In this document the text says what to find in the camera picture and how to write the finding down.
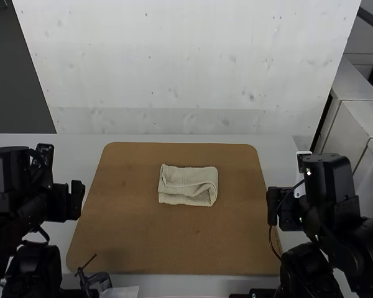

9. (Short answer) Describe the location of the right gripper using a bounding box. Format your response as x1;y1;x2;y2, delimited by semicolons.
266;185;309;232

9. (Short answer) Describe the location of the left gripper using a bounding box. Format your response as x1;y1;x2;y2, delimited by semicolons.
43;179;86;222

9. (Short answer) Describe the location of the pale towel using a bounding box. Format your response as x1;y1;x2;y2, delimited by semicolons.
157;163;219;207

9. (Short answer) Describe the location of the black clamp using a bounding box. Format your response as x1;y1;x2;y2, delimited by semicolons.
75;253;113;298

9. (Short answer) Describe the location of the grey drawer cabinet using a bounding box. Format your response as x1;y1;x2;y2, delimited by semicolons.
310;6;373;193

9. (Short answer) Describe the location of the cork mat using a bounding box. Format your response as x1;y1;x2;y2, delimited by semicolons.
66;142;282;276

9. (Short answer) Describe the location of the black cable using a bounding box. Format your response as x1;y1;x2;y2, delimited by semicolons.
21;228;50;246
268;223;283;259

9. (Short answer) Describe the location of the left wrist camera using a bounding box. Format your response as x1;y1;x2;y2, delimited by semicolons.
29;143;55;174

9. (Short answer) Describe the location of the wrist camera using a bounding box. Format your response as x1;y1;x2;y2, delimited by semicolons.
296;151;313;174
29;143;55;174

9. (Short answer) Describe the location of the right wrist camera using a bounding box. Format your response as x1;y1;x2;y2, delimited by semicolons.
296;151;313;174

